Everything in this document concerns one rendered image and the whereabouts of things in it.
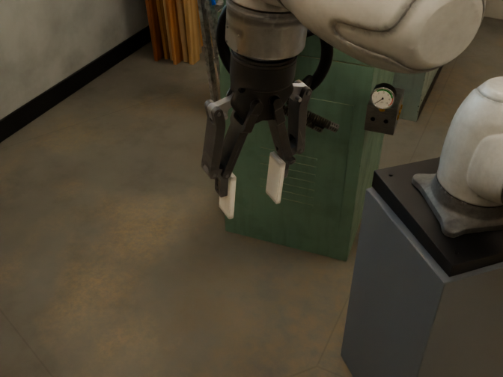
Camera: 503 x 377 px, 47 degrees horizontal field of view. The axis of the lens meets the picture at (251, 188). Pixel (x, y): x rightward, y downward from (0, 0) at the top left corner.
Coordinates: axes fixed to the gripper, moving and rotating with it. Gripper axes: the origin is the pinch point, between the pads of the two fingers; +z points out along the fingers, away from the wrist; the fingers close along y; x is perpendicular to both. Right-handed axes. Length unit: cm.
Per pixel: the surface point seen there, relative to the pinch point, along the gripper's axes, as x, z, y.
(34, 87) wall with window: -195, 87, -5
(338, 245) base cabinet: -49, 84, -68
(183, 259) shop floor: -74, 94, -24
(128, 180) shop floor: -125, 96, -23
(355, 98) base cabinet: -52, 29, -65
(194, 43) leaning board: -208, 86, -90
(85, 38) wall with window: -218, 78, -37
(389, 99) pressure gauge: -41, 24, -66
